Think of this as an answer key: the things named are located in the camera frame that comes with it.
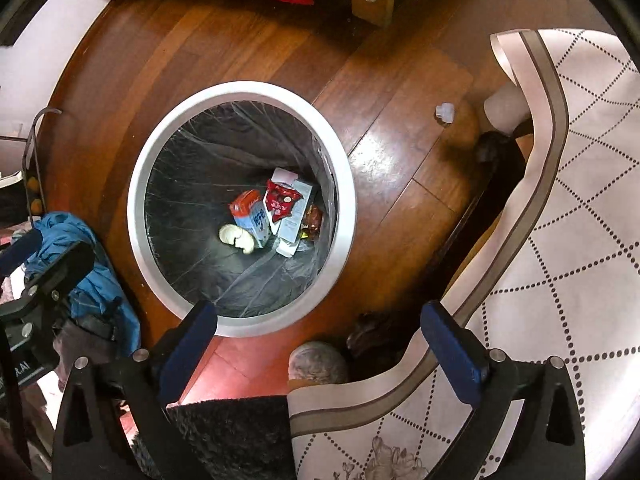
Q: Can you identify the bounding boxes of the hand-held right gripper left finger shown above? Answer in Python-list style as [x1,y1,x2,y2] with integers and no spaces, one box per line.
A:
[52,300,218,480]

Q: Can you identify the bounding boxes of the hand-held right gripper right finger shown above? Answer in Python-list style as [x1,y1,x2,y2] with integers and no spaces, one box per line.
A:
[420,300,586,480]

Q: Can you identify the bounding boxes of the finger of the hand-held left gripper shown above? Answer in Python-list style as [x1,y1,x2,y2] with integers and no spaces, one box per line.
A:
[0,229,46,277]
[22,241,97,307]

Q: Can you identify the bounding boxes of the white round trash bin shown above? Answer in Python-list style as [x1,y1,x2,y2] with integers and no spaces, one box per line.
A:
[126,81,357,338]

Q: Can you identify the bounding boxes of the pale fruit peel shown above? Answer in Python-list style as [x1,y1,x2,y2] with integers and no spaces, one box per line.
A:
[218,223,256,255]

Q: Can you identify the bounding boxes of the blue white milk carton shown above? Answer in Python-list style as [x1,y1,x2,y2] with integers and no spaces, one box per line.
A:
[230,190,273,249]

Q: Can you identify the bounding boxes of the white blue box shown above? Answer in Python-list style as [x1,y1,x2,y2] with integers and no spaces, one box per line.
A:
[272,167,322,259]

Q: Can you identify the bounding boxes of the red wrapper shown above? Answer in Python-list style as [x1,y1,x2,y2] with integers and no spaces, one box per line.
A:
[263,179,304,224]

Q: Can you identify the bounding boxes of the brown wrapper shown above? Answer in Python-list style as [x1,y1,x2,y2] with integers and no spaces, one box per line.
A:
[300,203,325,242]

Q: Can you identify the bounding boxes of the blue cloth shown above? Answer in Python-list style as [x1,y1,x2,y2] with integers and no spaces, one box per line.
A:
[24,212,142,357]

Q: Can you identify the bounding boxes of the diamond pattern tablecloth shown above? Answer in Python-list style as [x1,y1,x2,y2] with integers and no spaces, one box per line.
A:
[287,29,640,480]

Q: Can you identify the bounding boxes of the white table leg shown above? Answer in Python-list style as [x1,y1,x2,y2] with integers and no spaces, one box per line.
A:
[482,82,532,134]

